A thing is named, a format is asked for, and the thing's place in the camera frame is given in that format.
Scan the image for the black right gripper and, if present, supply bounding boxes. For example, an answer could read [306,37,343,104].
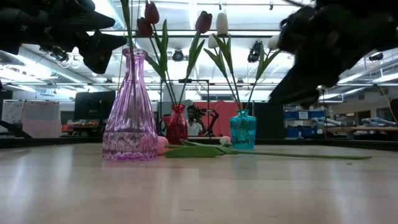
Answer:
[269,4,386,108]

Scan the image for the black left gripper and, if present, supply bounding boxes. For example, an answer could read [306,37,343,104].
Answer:
[0,0,127,75]

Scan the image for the white artificial tulip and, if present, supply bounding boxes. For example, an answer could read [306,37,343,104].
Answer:
[215,11,242,111]
[244,34,282,111]
[203,33,240,111]

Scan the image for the blue glass vase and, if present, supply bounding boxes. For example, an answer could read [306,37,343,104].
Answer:
[229,109,257,150]

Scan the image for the pink glass vase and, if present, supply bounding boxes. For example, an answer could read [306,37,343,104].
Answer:
[102,47,158,162]

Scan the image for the red glass vase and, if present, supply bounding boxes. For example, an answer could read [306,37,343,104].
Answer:
[164,104,189,146]

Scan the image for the blue storage bin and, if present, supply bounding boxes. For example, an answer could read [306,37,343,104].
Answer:
[284,110,326,121]
[285,127,312,139]

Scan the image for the black ceiling device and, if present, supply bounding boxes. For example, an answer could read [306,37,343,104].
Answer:
[49,45,70,63]

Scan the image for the black panel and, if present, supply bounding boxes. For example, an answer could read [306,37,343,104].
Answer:
[252,101,286,140]

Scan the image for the red panel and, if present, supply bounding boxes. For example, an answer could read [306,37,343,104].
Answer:
[192,101,240,140]

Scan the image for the white board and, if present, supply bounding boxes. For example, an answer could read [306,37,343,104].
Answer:
[21,101,62,139]

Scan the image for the person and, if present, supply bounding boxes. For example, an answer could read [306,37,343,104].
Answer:
[185,105,206,137]

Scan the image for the black overhead camera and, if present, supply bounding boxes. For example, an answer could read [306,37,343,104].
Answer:
[247,40,264,63]

